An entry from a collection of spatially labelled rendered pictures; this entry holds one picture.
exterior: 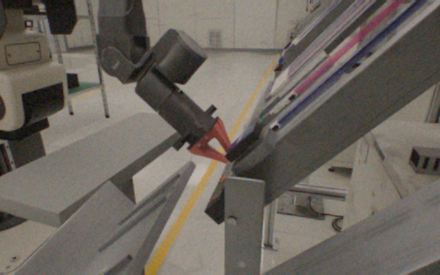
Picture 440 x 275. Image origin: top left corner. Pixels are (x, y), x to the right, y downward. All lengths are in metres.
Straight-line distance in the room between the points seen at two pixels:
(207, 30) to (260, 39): 1.64
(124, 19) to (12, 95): 0.52
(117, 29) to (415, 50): 0.39
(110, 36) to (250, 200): 0.32
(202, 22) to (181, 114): 9.14
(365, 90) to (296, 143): 0.10
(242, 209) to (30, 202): 0.46
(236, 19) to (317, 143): 9.00
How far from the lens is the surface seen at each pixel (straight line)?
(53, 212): 0.65
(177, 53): 0.46
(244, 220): 0.38
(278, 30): 9.18
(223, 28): 9.42
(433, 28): 0.36
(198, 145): 0.49
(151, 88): 0.48
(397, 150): 0.89
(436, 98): 1.16
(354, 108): 0.36
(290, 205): 1.65
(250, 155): 0.35
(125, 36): 0.49
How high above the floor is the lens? 0.93
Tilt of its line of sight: 23 degrees down
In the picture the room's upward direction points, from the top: straight up
